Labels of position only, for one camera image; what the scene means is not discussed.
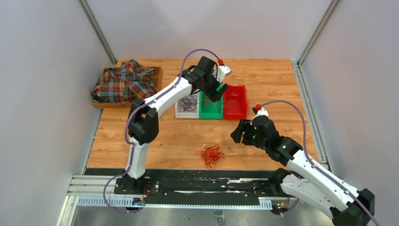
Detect orange cable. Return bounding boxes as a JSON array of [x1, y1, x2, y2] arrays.
[[200, 93, 223, 117]]

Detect red orange cables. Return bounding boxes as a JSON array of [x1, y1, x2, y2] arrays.
[[197, 144, 226, 171]]

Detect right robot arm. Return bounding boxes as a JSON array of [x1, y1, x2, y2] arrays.
[[231, 115, 375, 226]]

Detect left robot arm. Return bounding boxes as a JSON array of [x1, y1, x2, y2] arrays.
[[122, 56, 232, 194]]

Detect green plastic bin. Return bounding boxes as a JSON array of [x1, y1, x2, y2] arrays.
[[199, 91, 223, 119]]

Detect red plastic bin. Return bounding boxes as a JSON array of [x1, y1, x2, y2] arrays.
[[223, 85, 248, 120]]

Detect white plastic bin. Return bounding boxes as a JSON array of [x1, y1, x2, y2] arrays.
[[175, 94, 199, 119]]

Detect wooden tray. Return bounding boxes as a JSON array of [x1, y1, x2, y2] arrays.
[[92, 66, 163, 109]]

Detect plaid shirt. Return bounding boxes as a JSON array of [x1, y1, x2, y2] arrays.
[[90, 59, 157, 105]]

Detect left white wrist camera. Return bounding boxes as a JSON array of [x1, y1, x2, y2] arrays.
[[214, 65, 232, 83]]

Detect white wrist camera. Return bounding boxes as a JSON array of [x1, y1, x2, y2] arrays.
[[214, 65, 232, 83], [252, 105, 269, 119]]

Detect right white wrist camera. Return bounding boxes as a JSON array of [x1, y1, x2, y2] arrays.
[[252, 105, 269, 119]]

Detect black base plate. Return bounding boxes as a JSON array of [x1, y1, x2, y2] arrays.
[[114, 169, 289, 207]]

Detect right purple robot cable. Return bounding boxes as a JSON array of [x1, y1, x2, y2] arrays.
[[253, 99, 382, 226]]

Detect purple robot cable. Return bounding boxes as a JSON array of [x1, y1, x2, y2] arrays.
[[103, 48, 223, 214], [253, 99, 382, 226]]

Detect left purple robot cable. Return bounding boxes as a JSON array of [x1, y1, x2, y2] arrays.
[[103, 48, 223, 214]]

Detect aluminium frame rail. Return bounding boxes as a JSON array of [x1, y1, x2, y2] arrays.
[[67, 174, 351, 210]]

